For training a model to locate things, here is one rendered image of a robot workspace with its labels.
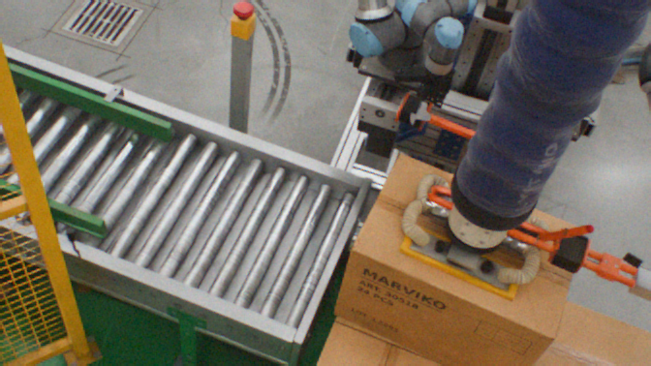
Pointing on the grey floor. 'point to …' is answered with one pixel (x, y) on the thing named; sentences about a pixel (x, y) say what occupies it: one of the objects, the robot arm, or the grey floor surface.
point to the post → (240, 72)
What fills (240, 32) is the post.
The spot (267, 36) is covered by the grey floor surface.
